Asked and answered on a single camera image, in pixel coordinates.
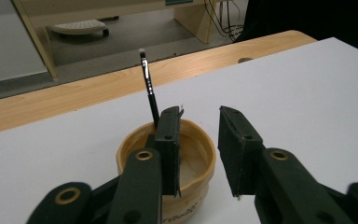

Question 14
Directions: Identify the light wooden shelf unit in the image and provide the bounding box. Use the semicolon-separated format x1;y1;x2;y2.
11;0;250;80

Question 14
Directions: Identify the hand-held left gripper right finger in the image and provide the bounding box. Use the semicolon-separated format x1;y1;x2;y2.
217;105;355;224

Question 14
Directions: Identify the white table cover board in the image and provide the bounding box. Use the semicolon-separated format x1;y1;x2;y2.
0;36;358;224

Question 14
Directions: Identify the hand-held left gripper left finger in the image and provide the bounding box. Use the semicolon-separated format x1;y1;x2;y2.
106;105;185;224

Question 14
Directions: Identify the black curtain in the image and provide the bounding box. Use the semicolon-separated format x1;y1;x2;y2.
236;0;358;59

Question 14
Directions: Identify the grey flat object on shelf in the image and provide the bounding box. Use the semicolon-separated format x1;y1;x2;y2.
48;19;110;37

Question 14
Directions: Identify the white cabinet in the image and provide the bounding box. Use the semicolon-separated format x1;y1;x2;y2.
0;0;49;86

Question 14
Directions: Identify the tan cup with animal figure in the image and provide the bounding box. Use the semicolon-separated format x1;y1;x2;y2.
115;119;217;224

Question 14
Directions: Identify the wooden table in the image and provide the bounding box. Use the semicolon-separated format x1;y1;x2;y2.
0;29;318;138

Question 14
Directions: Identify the thin black makeup brush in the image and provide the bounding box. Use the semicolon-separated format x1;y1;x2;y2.
138;48;161;129

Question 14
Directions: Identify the black cable bundle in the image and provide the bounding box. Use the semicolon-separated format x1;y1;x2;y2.
204;0;246;43

